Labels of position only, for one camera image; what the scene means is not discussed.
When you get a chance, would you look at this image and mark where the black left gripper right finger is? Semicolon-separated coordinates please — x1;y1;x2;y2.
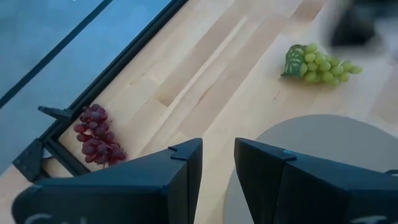
233;138;398;224

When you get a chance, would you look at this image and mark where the red grape bunch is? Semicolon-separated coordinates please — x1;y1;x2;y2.
73;103;128;166

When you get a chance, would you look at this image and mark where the round grey mat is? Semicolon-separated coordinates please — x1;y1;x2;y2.
223;114;398;224

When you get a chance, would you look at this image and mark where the green grape bunch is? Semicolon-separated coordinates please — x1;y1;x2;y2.
280;42;364;87

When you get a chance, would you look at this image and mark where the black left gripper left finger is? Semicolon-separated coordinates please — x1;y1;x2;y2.
12;138;203;224

